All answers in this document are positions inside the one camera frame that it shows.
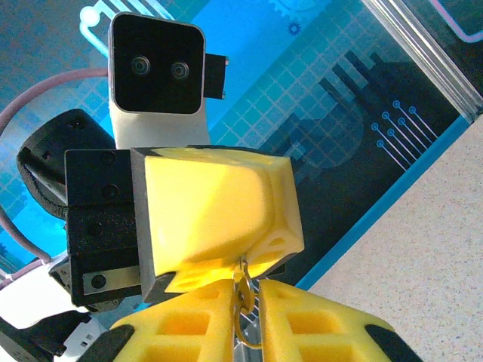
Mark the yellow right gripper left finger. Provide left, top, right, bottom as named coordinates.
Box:
left=77, top=278, right=235, bottom=362

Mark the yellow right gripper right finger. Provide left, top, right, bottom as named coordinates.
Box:
left=259, top=280, right=424, bottom=362

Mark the small silver key with ring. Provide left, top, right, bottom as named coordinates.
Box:
left=230, top=255, right=263, bottom=362

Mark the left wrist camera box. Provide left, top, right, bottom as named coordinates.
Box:
left=108, top=11, right=229, bottom=150

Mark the aluminium frame post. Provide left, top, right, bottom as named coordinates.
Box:
left=361, top=0, right=483, bottom=124

